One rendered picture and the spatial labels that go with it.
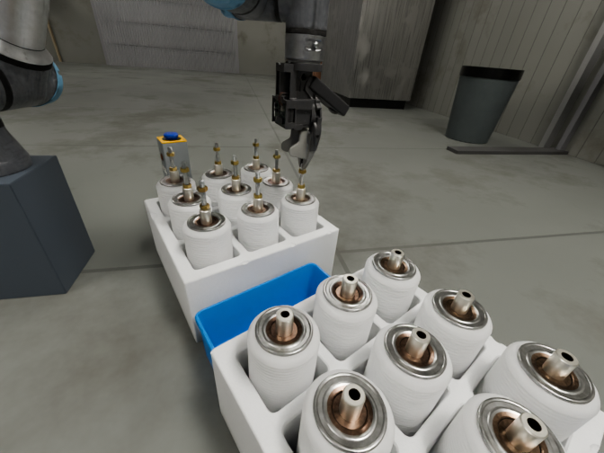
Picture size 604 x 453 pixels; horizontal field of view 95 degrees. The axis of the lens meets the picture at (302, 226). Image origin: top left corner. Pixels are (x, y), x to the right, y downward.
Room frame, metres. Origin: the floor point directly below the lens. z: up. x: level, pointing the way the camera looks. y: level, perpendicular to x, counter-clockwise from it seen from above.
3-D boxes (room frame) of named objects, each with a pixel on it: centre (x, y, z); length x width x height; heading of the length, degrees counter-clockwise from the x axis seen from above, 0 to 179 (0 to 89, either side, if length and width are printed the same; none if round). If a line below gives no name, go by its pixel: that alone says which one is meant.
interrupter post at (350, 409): (0.15, -0.06, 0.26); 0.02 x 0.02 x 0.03
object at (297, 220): (0.62, 0.01, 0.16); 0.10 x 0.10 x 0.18
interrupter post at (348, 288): (0.31, -0.08, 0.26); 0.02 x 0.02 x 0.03
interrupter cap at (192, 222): (0.48, 0.20, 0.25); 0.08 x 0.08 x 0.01
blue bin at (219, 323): (0.41, 0.05, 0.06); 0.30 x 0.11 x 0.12; 129
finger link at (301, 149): (0.60, 0.02, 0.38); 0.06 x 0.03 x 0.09; 120
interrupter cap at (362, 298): (0.31, -0.08, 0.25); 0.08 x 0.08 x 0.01
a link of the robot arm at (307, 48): (0.62, 0.02, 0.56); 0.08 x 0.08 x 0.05
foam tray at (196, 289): (0.65, 0.18, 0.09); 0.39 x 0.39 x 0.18; 38
